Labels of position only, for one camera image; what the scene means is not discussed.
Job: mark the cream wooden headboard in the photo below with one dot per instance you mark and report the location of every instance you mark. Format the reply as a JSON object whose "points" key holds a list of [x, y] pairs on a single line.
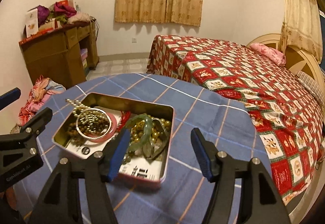
{"points": [[296, 59]]}

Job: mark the pile of clothes on floor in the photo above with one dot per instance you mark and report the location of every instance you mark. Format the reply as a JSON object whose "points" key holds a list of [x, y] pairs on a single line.
{"points": [[40, 93]]}

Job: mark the beige curtain right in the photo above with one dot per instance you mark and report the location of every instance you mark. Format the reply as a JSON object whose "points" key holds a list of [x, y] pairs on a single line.
{"points": [[302, 27]]}

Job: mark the red patterned bedspread bed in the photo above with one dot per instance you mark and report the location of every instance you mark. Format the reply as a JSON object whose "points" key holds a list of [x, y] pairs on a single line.
{"points": [[287, 117]]}

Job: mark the white product box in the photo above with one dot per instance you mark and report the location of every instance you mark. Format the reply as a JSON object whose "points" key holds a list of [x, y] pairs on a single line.
{"points": [[31, 22]]}

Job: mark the pink folded cloth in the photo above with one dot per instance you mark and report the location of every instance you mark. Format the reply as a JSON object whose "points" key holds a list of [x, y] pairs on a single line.
{"points": [[79, 17]]}

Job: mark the silver metal bangle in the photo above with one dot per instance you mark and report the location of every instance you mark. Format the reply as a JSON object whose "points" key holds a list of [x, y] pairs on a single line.
{"points": [[85, 118]]}

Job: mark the brown wooden desk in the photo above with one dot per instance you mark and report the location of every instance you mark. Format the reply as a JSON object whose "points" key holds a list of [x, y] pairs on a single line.
{"points": [[64, 55]]}

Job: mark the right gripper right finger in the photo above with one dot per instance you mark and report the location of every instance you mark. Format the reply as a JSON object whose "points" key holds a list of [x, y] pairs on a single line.
{"points": [[260, 201]]}

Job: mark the pink jade bangle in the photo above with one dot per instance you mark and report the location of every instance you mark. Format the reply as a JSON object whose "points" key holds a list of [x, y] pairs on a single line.
{"points": [[102, 129]]}

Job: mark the magenta cloth bundle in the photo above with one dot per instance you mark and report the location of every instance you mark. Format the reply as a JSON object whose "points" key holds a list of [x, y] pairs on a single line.
{"points": [[64, 10]]}

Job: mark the pink metal tin box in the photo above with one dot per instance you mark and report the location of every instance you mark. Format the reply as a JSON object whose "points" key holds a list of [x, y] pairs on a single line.
{"points": [[114, 105]]}

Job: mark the pink floral pillow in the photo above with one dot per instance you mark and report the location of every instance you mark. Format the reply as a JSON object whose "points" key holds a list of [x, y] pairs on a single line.
{"points": [[271, 53]]}

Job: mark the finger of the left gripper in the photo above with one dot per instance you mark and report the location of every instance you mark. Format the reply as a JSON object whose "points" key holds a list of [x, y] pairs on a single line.
{"points": [[9, 97], [20, 155]]}

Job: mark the flat red box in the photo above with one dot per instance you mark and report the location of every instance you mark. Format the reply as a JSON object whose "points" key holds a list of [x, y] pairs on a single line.
{"points": [[39, 34]]}

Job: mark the red string tassel charm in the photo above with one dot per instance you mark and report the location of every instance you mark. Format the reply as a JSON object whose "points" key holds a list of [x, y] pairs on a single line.
{"points": [[125, 116]]}

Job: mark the printed paper in tin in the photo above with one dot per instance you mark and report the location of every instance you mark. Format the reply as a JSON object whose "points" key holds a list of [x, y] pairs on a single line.
{"points": [[138, 166]]}

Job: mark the green jade bangle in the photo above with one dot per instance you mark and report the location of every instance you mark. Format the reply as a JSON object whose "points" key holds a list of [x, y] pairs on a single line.
{"points": [[140, 127]]}

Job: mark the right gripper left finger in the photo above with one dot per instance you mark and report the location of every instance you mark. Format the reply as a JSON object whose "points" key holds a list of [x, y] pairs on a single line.
{"points": [[59, 200]]}

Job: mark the blue plaid tablecloth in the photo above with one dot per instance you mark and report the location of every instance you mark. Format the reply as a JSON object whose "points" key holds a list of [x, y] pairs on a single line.
{"points": [[185, 193]]}

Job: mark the striped grey pillow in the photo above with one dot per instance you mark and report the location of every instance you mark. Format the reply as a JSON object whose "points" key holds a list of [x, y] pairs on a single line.
{"points": [[310, 84]]}

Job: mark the purple cloth bundle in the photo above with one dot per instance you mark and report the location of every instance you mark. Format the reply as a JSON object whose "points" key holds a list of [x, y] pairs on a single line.
{"points": [[42, 14]]}

